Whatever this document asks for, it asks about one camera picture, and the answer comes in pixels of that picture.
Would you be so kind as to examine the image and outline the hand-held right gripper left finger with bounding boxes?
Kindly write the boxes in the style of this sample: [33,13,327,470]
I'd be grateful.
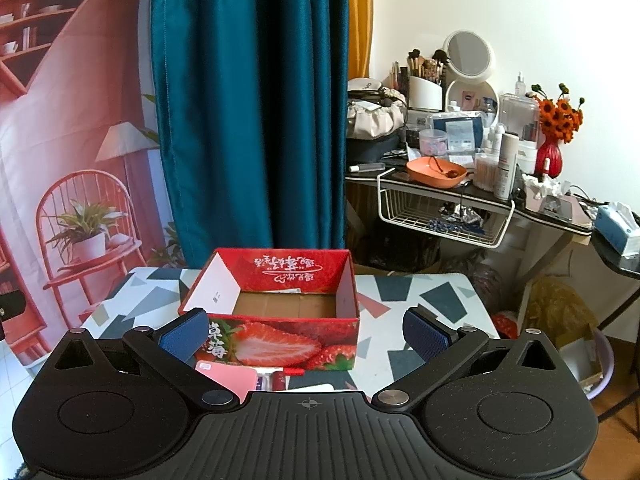
[50,308,241,411]

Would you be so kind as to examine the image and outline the pink plastic basin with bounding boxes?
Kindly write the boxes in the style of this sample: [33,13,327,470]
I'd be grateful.
[582,327,613,401]

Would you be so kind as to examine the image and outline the tall white spray bottle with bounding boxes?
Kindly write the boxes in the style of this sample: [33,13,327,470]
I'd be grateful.
[493,131,520,200]

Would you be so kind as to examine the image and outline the silver foil packet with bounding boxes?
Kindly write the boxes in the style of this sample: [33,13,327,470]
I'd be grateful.
[440,202,483,226]

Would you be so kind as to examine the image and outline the white round case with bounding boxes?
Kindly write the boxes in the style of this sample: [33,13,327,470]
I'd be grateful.
[347,77,388,95]

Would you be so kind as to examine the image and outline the clear jar with pink contents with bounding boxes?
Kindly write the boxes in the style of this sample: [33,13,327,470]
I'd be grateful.
[419,129,449,158]

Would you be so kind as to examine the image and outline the pink case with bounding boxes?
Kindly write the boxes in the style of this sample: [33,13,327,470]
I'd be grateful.
[195,360,257,405]

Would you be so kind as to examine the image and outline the blue tissue box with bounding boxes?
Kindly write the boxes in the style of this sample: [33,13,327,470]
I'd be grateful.
[595,201,640,256]

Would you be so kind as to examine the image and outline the white brush holder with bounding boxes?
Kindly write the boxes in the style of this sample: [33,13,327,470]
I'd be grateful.
[407,76,445,112]

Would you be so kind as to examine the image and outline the clear acrylic organizer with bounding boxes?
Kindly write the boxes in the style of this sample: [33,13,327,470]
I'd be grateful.
[498,92,542,143]

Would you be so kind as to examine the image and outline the teal curtain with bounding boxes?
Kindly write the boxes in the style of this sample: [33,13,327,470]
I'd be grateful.
[150,0,351,268]

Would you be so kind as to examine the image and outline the round white vanity mirror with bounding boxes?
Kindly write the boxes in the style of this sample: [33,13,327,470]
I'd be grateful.
[442,30,496,83]

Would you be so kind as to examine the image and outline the orange tray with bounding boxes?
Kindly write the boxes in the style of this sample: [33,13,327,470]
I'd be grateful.
[406,156,468,189]

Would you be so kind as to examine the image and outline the black side table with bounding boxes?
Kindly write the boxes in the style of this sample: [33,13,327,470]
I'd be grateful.
[590,230,640,423]

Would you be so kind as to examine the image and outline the dark topped vanity desk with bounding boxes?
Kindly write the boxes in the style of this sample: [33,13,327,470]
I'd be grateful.
[344,157,598,246]

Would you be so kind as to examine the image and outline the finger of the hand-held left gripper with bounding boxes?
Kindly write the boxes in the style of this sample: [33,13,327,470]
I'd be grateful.
[0,289,27,319]

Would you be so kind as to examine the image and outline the white round cosmetic cabinet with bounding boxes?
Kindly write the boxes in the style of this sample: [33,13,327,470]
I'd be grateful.
[445,77,500,126]

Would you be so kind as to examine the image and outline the printed room scene backdrop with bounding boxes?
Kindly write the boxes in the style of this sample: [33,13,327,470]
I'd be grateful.
[0,0,188,376]

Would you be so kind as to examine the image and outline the orange artificial flowers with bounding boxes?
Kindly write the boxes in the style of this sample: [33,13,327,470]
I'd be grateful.
[530,82,586,145]

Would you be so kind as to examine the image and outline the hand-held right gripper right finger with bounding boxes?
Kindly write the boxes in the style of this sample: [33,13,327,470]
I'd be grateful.
[371,306,561,411]

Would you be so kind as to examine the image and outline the white wire hanging basket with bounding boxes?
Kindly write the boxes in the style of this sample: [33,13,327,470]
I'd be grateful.
[376,169,516,250]

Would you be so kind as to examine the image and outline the clear box with blue packet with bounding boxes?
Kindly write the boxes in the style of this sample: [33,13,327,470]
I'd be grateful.
[427,111,488,153]

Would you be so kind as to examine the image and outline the clear cotton swab box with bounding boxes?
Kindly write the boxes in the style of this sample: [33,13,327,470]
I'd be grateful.
[474,152,501,188]

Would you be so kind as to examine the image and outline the red strawberry print cardboard box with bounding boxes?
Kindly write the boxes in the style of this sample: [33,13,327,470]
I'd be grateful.
[178,247,361,372]

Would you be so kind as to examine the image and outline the black bag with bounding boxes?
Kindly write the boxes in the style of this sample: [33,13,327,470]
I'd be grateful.
[346,132,403,163]

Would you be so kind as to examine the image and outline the beige drawstring bag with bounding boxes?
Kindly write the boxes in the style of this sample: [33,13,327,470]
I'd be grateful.
[346,97,407,140]

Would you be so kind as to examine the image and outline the yellow curtain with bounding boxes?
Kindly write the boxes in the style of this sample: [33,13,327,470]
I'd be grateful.
[347,0,375,81]

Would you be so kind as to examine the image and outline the geometric patterned tablecloth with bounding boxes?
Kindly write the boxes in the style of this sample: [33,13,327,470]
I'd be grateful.
[75,266,501,396]

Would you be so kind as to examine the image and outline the red glass vase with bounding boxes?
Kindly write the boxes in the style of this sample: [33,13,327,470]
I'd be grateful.
[535,137,563,178]

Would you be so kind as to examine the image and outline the yellow plastic bag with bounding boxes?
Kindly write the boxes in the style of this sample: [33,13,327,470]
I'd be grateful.
[525,277,596,341]

